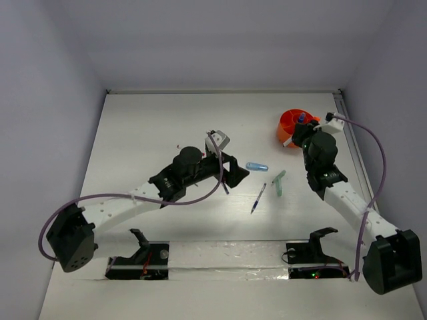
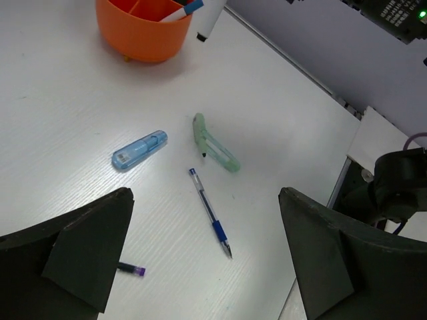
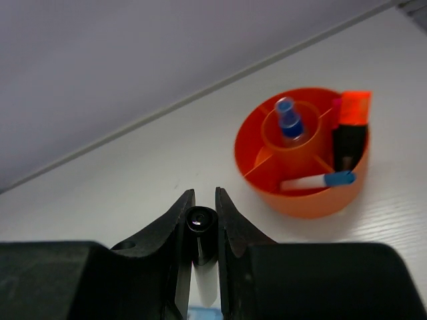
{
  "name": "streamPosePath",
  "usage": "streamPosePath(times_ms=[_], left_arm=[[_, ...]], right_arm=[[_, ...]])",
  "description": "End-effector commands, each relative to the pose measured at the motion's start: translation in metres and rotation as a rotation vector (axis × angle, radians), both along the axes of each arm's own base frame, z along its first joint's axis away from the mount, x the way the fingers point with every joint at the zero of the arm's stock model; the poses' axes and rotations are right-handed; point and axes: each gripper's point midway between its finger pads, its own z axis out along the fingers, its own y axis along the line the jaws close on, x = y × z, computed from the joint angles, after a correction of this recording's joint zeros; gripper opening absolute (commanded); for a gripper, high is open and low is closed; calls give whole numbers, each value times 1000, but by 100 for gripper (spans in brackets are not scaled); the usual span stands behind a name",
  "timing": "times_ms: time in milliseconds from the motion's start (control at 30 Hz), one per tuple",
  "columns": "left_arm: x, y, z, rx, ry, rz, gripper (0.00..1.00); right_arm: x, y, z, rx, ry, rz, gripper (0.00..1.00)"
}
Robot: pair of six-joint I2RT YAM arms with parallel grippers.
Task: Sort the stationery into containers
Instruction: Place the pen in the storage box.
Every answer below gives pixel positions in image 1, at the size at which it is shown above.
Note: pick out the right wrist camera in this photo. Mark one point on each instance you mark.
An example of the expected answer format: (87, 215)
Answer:
(332, 124)

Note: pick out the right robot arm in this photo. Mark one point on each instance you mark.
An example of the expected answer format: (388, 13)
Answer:
(386, 257)

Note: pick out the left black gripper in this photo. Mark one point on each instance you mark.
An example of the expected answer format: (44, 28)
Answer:
(235, 173)

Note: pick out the orange round pen holder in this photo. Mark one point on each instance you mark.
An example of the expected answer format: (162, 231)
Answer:
(287, 123)

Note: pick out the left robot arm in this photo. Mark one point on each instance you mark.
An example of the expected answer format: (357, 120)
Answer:
(74, 233)

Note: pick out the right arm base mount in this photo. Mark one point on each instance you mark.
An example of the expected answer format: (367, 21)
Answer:
(306, 260)

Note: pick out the blue ballpoint pen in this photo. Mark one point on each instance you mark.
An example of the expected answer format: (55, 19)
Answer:
(254, 206)

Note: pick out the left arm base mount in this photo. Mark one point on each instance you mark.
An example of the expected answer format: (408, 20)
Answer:
(149, 262)

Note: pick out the black cap white marker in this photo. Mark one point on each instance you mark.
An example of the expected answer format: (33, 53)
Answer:
(287, 142)

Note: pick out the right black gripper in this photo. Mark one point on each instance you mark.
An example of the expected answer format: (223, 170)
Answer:
(303, 130)

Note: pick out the silver taped front rail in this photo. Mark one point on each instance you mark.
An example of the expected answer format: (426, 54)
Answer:
(227, 261)

